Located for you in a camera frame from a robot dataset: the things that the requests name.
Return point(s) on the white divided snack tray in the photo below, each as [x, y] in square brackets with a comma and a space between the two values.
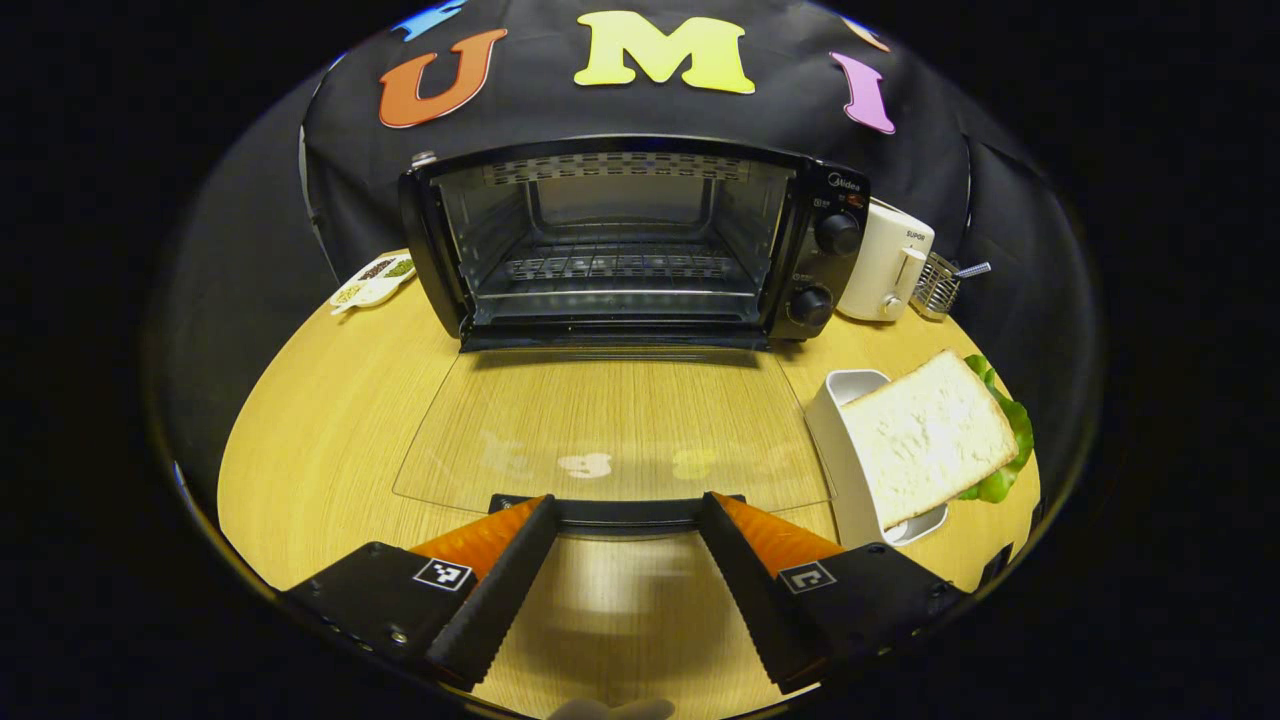
[372, 282]

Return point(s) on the black backdrop cloth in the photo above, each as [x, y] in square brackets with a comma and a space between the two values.
[700, 115]

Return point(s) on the metal utensil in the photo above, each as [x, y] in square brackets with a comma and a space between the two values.
[975, 269]

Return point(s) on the sandwich with lettuce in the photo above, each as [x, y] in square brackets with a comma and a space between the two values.
[930, 440]

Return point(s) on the white rectangular dish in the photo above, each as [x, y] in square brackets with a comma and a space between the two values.
[835, 470]

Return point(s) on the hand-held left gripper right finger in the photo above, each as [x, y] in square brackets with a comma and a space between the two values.
[745, 590]

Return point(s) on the white toaster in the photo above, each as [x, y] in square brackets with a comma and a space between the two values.
[880, 270]

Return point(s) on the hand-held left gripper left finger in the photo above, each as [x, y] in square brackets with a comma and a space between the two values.
[500, 590]

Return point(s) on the black electric oven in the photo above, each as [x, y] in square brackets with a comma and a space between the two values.
[820, 270]

